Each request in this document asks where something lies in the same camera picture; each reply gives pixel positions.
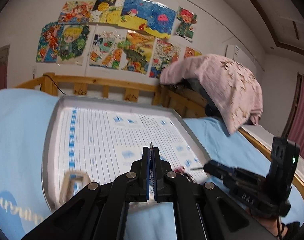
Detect wooden bed frame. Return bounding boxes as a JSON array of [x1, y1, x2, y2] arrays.
[[14, 72, 304, 205]]

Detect red-haired green dress drawing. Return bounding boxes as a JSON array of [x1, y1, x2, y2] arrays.
[[176, 6, 198, 42]]

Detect white drawing with oranges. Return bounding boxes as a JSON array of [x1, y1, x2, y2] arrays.
[[89, 29, 127, 68]]

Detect white air conditioner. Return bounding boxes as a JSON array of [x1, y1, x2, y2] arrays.
[[225, 44, 257, 71]]

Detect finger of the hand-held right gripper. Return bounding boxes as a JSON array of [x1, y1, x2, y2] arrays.
[[204, 160, 237, 181]]

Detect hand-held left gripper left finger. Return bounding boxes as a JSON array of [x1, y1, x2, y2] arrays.
[[21, 146, 151, 240]]

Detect pink curtain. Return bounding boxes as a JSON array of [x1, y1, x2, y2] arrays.
[[283, 74, 304, 151]]

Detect white grid paper sheet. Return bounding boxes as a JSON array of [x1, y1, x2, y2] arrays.
[[53, 106, 204, 188]]

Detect orange-haired cartoon girl drawing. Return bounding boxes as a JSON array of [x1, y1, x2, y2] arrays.
[[57, 0, 96, 25]]

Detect white lined whiteboard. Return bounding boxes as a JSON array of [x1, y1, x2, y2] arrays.
[[42, 95, 210, 210]]

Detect person's right forearm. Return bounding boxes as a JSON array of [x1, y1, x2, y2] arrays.
[[247, 210, 302, 240]]

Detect black power cable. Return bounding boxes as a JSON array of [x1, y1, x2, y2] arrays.
[[39, 76, 65, 96]]

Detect colourful doodle drawing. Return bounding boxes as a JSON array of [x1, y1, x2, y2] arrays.
[[149, 40, 182, 79]]

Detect pink patterned blanket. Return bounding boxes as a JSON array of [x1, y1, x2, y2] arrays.
[[159, 53, 264, 134]]

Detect red-haired mermaid girl drawing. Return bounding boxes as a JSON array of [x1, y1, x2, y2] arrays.
[[36, 22, 64, 63]]

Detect yellow pineapple drawing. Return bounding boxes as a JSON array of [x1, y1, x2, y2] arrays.
[[89, 0, 126, 25]]

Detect yellow landscape dinosaur drawing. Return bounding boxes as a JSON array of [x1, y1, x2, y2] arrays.
[[121, 31, 156, 74]]

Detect blue sea painting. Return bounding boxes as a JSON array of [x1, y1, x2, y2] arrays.
[[121, 0, 177, 39]]

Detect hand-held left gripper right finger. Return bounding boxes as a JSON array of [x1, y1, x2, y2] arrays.
[[153, 147, 277, 240]]

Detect light blue bedsheet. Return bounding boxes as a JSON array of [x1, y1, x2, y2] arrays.
[[0, 89, 304, 240]]

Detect blond boy green leaves drawing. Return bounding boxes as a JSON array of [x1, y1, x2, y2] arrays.
[[56, 24, 90, 66]]

